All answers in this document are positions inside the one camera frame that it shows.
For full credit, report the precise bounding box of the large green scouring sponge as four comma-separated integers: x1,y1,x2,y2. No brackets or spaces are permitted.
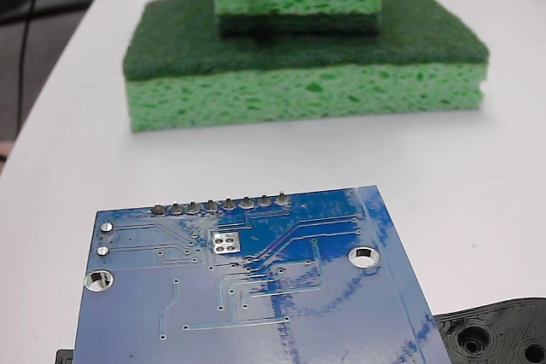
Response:
122,0,491,134

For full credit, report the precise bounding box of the blue printed circuit board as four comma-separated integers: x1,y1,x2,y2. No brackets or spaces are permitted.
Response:
73,184,453,364

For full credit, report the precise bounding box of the black plastic holder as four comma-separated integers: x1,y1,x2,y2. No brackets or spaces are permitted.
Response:
55,298,546,364

